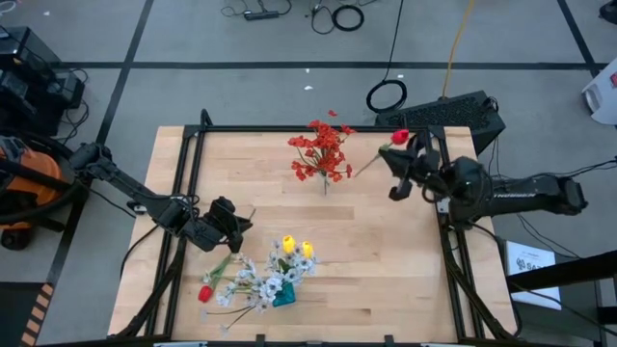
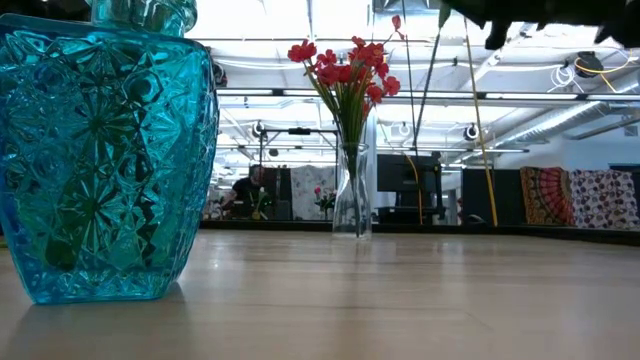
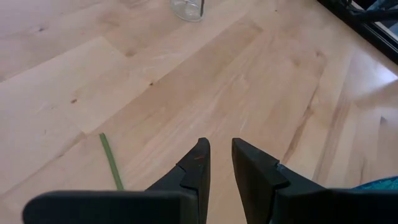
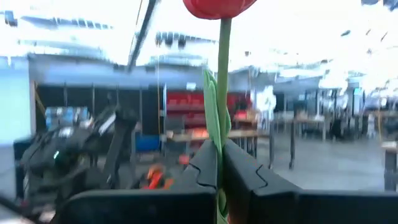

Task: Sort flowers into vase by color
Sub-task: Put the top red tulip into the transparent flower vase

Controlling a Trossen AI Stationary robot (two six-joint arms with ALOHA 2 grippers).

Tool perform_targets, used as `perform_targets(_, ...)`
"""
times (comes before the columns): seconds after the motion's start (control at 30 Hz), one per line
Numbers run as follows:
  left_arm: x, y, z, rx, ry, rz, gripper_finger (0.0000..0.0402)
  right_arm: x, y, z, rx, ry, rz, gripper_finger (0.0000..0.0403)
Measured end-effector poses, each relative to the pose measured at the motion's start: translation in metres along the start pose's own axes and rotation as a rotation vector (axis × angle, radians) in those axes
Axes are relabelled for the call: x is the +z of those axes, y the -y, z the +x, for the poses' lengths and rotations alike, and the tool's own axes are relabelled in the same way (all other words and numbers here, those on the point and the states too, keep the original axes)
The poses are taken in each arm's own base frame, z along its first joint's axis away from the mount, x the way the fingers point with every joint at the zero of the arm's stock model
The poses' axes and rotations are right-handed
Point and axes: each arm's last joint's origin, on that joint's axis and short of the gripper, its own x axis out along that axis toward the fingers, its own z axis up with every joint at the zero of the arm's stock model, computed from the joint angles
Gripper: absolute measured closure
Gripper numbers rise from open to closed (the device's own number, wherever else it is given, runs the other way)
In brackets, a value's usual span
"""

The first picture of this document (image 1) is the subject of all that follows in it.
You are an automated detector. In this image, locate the dark mat with hazard stripe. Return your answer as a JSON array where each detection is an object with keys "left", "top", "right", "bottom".
[{"left": 0, "top": 281, "right": 55, "bottom": 347}]

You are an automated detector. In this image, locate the white printed cardboard box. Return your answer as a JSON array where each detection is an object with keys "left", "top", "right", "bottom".
[{"left": 503, "top": 239, "right": 563, "bottom": 310}]

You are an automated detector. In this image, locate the yellow floor cable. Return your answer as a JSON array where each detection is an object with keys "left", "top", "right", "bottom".
[{"left": 441, "top": 0, "right": 478, "bottom": 100}]

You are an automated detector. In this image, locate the small red blossom spray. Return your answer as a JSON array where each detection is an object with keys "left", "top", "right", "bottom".
[{"left": 287, "top": 134, "right": 338, "bottom": 197}]

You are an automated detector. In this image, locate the large red blossom spray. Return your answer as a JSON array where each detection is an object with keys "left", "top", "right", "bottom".
[{"left": 308, "top": 109, "right": 357, "bottom": 197}]

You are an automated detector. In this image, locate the black power strip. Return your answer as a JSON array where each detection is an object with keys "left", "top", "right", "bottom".
[{"left": 243, "top": 9, "right": 281, "bottom": 22}]

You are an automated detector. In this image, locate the white artificial flower spray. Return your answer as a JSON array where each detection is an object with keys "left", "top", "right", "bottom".
[
  {"left": 200, "top": 252, "right": 285, "bottom": 338},
  {"left": 263, "top": 238, "right": 320, "bottom": 290}
]

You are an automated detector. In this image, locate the black cable bundle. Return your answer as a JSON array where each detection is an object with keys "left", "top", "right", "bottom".
[{"left": 491, "top": 156, "right": 617, "bottom": 192}]

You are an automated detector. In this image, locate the black metal beam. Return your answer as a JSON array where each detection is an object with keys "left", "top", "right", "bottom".
[{"left": 505, "top": 249, "right": 617, "bottom": 294}]

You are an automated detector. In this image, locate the red artificial tulip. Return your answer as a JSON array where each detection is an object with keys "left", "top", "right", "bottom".
[
  {"left": 353, "top": 128, "right": 411, "bottom": 179},
  {"left": 197, "top": 254, "right": 234, "bottom": 305}
]

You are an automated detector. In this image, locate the black metal table frame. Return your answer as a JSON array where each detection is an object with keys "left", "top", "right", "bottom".
[{"left": 113, "top": 108, "right": 522, "bottom": 343}]

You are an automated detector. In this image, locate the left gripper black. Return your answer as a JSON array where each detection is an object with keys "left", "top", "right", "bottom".
[{"left": 192, "top": 196, "right": 255, "bottom": 255}]

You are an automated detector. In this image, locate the small black cable coil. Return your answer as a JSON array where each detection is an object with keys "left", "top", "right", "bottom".
[{"left": 331, "top": 4, "right": 365, "bottom": 33}]

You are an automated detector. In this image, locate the white plastic device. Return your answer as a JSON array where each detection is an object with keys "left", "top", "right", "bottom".
[{"left": 580, "top": 57, "right": 617, "bottom": 127}]

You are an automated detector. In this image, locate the black cable with coil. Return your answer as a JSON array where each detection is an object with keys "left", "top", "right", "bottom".
[{"left": 364, "top": 0, "right": 409, "bottom": 115}]

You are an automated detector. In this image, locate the black computer tower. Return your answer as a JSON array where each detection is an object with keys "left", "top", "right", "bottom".
[{"left": 0, "top": 26, "right": 63, "bottom": 73}]

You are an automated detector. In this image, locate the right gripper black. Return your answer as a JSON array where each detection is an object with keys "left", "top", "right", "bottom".
[{"left": 378, "top": 130, "right": 443, "bottom": 201}]

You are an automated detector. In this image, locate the orange vacuum cleaner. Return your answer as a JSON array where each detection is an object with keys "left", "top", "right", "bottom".
[
  {"left": 0, "top": 135, "right": 67, "bottom": 251},
  {"left": 0, "top": 129, "right": 91, "bottom": 227}
]

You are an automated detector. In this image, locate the black electronics box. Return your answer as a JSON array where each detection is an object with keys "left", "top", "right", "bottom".
[{"left": 0, "top": 65, "right": 86, "bottom": 139}]

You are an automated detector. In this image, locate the black keyboard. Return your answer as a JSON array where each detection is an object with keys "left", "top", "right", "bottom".
[{"left": 374, "top": 90, "right": 507, "bottom": 155}]

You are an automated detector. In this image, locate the teal square vase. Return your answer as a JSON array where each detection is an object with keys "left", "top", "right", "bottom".
[{"left": 272, "top": 281, "right": 297, "bottom": 308}]

